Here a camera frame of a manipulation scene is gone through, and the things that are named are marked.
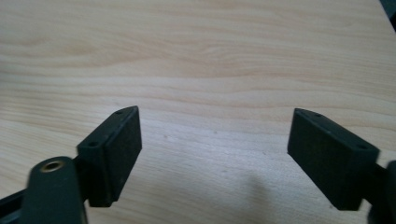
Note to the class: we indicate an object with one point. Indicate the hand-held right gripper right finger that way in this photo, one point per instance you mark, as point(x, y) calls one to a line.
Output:
point(330, 161)

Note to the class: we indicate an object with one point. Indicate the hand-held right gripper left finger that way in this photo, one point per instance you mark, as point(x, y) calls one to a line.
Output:
point(109, 161)

